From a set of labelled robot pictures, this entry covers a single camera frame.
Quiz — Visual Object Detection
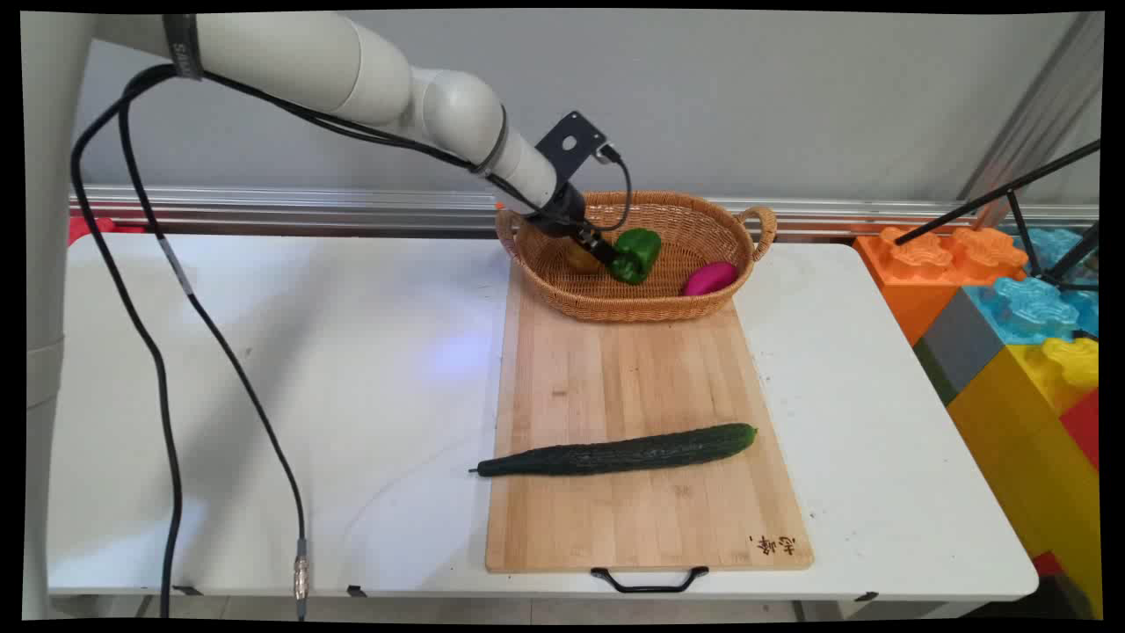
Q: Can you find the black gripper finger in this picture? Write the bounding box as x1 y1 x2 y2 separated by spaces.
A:
581 222 620 260
572 224 614 267

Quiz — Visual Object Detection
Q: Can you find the wooden cutting board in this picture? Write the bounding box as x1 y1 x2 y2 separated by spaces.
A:
485 259 815 574

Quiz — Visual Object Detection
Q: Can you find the magenta eggplant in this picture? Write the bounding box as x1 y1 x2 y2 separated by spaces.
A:
682 261 739 297

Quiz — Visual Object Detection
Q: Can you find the red toy block behind table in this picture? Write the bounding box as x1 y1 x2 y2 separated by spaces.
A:
69 216 147 248

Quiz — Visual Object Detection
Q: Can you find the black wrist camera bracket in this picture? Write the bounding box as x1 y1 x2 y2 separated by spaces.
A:
534 111 623 182

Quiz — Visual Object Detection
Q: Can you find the black strap with white print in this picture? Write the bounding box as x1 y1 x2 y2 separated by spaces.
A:
162 13 205 81

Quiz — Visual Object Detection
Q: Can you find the black tripod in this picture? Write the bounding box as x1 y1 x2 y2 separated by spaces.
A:
894 140 1102 294

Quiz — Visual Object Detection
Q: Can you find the light blue toy block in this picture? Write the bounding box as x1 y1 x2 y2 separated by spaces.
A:
962 228 1100 346

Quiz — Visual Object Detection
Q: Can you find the dark wrist strap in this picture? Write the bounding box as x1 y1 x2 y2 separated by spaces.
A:
475 104 511 177

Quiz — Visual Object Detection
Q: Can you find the diagonal aluminium post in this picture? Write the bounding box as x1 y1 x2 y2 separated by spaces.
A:
956 12 1105 231

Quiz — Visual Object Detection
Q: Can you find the aluminium rail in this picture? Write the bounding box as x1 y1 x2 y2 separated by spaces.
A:
70 184 1100 241

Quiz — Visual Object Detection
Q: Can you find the green bell pepper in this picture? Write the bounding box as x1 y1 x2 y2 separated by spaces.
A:
611 228 663 285

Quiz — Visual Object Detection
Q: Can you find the thick black cable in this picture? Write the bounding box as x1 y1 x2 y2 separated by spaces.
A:
70 63 563 620

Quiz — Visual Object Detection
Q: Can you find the woven wicker basket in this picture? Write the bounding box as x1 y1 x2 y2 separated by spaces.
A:
495 191 778 324

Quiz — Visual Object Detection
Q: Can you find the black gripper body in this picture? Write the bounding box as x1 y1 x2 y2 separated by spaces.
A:
526 181 589 239

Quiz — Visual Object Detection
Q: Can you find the long dark green cucumber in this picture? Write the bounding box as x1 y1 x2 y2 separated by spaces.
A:
470 423 758 478

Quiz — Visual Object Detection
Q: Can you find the grey toy block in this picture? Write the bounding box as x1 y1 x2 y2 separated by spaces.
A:
912 287 1008 406

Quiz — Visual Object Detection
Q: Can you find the yellow brown vegetable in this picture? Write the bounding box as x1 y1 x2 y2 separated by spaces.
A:
565 239 607 275

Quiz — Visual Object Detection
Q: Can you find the red toy block beside yellow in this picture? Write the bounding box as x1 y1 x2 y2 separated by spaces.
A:
1059 390 1100 472

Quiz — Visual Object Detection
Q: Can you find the orange toy block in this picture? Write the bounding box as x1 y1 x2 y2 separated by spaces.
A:
854 226 1029 346

